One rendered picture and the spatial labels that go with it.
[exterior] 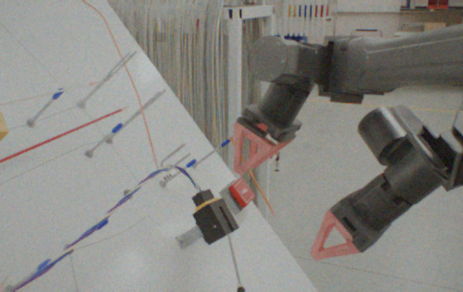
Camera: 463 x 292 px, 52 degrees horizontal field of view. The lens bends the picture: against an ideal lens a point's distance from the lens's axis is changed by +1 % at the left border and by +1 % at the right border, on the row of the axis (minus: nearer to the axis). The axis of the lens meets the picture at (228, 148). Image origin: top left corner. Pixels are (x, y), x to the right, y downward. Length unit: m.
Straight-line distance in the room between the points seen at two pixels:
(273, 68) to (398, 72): 0.16
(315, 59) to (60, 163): 0.38
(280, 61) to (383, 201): 0.21
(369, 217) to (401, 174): 0.07
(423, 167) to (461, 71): 0.19
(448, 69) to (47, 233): 0.49
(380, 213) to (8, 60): 0.57
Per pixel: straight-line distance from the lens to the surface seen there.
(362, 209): 0.62
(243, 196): 0.92
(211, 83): 1.34
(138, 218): 0.74
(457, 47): 0.43
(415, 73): 0.48
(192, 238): 0.77
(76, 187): 0.70
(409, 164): 0.60
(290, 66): 0.57
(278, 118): 0.66
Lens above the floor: 1.48
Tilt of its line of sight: 18 degrees down
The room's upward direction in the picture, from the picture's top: straight up
